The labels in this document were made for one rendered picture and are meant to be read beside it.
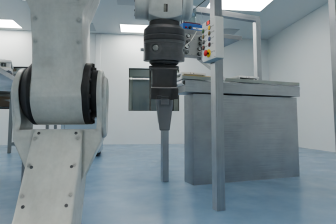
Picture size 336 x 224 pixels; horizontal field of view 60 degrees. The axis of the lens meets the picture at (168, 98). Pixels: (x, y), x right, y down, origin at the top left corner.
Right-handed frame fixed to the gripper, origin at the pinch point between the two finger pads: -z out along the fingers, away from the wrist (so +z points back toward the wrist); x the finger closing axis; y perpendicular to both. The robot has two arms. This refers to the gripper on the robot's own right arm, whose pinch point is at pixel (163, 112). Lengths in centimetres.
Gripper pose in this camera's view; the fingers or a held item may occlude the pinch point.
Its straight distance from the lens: 63.1
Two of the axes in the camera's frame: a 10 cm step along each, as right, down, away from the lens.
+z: 0.1, -10.0, -0.5
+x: -0.6, -0.5, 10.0
